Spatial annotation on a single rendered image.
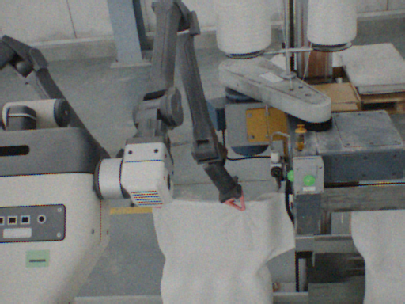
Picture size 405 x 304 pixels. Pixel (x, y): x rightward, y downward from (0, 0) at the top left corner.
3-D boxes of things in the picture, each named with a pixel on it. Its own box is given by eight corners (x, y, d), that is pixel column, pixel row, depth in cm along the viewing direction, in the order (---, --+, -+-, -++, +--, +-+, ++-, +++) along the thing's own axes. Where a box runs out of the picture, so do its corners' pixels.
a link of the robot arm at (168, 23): (146, -8, 138) (179, -18, 135) (166, 26, 149) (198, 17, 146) (130, 122, 114) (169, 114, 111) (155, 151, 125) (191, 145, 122)
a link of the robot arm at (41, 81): (9, 67, 154) (24, 50, 147) (24, 62, 158) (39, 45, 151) (89, 180, 158) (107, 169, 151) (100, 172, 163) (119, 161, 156)
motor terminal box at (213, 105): (217, 138, 173) (214, 109, 167) (207, 127, 181) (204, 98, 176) (238, 132, 175) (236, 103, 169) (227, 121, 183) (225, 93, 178)
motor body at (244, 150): (229, 160, 180) (223, 97, 168) (230, 140, 193) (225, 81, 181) (271, 157, 178) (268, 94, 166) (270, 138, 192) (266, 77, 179)
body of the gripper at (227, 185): (240, 179, 159) (228, 161, 156) (240, 196, 150) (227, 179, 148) (222, 187, 161) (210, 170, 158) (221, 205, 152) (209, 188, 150)
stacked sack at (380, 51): (329, 73, 460) (329, 57, 453) (326, 57, 496) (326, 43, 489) (405, 70, 448) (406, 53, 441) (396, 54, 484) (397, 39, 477)
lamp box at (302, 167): (294, 195, 130) (293, 165, 126) (293, 185, 134) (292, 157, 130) (323, 193, 129) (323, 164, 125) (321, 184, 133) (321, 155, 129)
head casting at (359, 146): (294, 235, 143) (292, 146, 128) (288, 188, 164) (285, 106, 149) (402, 231, 139) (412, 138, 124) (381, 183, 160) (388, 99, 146)
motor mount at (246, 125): (228, 149, 173) (224, 107, 165) (228, 139, 179) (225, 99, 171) (310, 144, 170) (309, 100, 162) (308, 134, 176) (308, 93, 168)
